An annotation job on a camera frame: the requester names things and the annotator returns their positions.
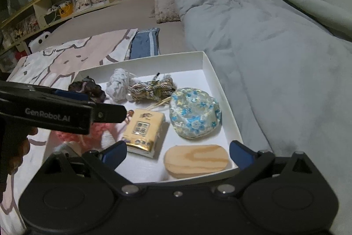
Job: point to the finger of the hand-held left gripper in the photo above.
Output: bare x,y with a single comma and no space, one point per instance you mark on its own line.
71,95
110,113

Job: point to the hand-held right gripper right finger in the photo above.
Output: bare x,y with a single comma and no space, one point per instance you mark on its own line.
242,153

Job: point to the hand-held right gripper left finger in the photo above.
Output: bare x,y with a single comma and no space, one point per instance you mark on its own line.
115,153

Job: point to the grey white crochet toy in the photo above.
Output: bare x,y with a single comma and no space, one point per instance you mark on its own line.
118,83

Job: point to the pink white crochet doll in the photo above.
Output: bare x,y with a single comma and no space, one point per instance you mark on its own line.
74,137

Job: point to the gold white tissue pack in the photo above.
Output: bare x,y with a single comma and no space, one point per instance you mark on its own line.
145,130

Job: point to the oval wooden block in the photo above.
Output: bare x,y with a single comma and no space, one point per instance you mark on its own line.
195,160

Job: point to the white cardboard box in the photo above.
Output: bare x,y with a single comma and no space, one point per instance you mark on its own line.
189,78

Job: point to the person's left hand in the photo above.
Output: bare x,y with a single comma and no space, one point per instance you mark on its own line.
23,149

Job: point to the dark yarn bundle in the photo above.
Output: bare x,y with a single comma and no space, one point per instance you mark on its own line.
90,87

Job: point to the printed cartoon blanket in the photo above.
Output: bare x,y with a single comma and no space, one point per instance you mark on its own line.
82,53

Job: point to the white device with dark eyes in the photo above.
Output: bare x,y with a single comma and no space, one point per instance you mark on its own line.
38,42

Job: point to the red box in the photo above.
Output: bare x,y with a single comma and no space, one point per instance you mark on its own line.
19,55

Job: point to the blue striped cloth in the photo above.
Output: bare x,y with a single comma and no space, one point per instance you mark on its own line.
143,45

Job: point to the row of figurine boxes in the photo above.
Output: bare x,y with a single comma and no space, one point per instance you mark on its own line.
24,27

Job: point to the bed with taupe sheet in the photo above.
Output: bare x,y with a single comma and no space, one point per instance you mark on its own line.
110,20

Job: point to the yellow bag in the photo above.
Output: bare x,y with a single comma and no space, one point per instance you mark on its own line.
66,10

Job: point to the grey fluffy pillow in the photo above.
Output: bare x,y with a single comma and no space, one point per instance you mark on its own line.
165,3

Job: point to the grey duvet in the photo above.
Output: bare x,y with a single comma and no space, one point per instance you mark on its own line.
261,31

